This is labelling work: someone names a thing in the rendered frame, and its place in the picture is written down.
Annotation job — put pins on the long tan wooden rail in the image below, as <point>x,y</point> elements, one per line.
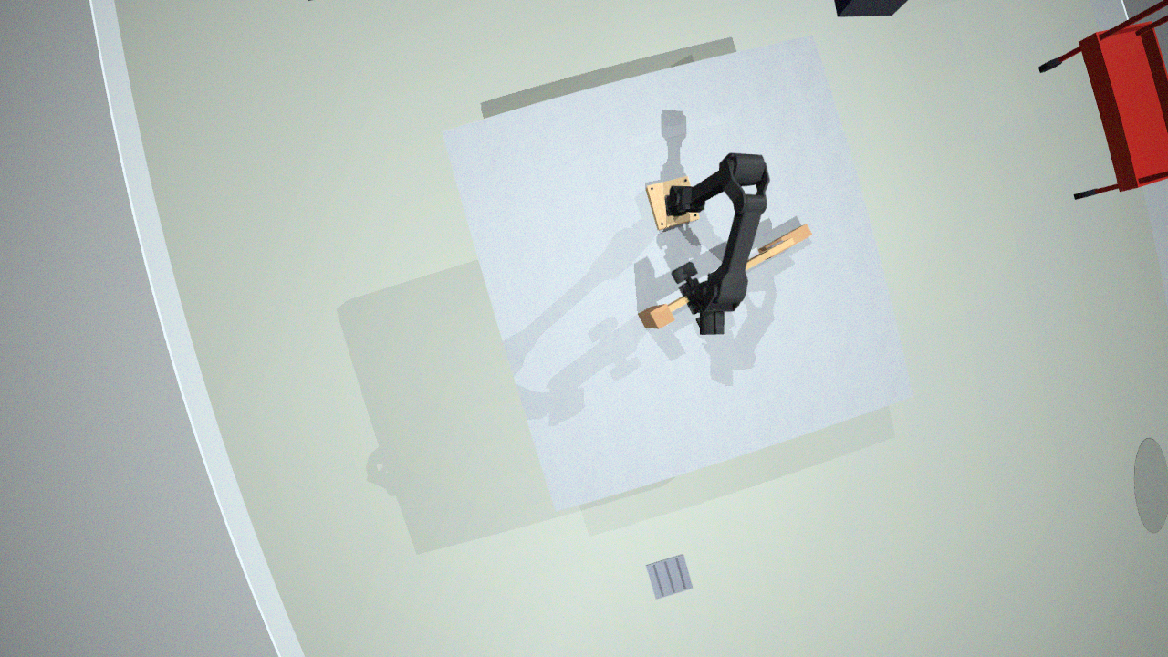
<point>751,262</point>

